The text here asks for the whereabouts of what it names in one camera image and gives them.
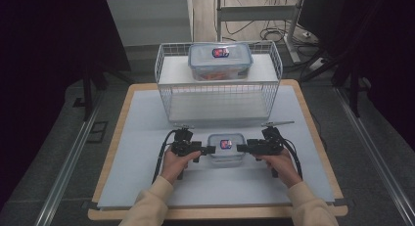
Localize white wire shelf rack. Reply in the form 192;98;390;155
154;39;284;124

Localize person's left hand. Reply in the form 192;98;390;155
160;149;202;185

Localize small clear plastic food container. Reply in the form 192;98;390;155
207;132;248;166

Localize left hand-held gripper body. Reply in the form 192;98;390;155
170;122;204;163

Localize person's right hand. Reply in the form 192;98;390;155
254;148;303;189

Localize white table mat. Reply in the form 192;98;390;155
97;85;337;209

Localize white power strip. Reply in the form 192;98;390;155
307;58;326;72

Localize large clear plastic food container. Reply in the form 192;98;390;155
187;42;254;82

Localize white metal desk frame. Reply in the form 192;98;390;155
214;0;304;64

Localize dark metal stand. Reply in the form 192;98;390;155
81;66;109;121

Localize black floor cables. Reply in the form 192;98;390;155
224;20;316;49

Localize white cabinet panel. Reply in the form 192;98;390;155
107;0;194;47

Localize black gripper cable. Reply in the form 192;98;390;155
280;137;303;180
151;129;179;185

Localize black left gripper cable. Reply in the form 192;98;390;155
151;129;179;185

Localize metal floor rail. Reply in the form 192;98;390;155
336;88;415;220
33;92;106;226

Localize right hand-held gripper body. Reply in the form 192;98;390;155
246;120;296;157

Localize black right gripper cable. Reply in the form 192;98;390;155
280;137;303;180

